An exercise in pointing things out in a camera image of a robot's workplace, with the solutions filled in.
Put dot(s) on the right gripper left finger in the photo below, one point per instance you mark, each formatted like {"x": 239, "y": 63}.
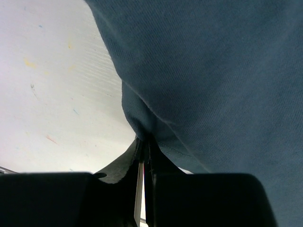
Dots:
{"x": 109, "y": 198}

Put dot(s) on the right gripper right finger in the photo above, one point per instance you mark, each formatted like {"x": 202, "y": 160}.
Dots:
{"x": 176, "y": 199}

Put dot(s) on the teal blue t shirt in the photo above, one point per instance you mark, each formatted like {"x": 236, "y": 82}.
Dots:
{"x": 218, "y": 83}

